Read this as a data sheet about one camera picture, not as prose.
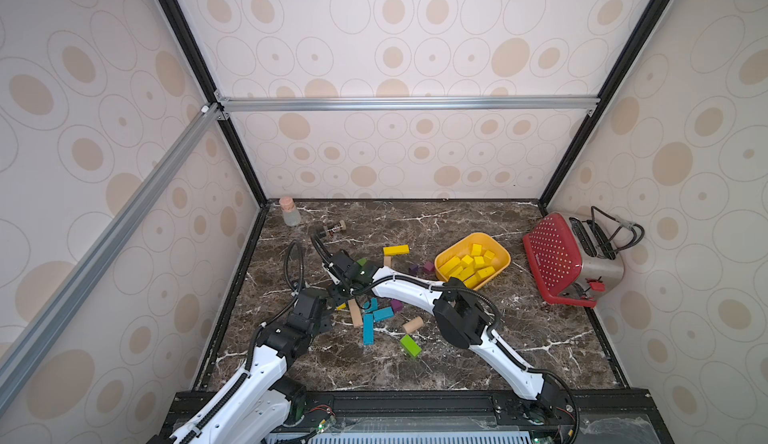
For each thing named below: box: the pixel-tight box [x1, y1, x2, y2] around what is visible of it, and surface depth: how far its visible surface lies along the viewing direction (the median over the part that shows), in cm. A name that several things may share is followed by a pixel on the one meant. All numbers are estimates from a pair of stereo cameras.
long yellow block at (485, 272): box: [477, 266, 496, 279], surface depth 96 cm
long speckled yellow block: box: [449, 263, 475, 281], surface depth 99 cm
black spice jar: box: [326, 220, 347, 234], surface depth 111 cm
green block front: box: [400, 334, 422, 357], surface depth 85 cm
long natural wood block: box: [348, 298, 363, 328], surface depth 89 cm
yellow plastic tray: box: [434, 232, 511, 291], surface depth 102 cm
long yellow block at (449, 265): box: [438, 256, 461, 275], surface depth 102 cm
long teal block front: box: [363, 313, 375, 346], surface depth 88 cm
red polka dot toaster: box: [523, 212, 625, 307], surface depth 89 cm
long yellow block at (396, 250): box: [383, 244, 410, 256], surface depth 107 cm
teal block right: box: [373, 306, 395, 322], surface depth 91 cm
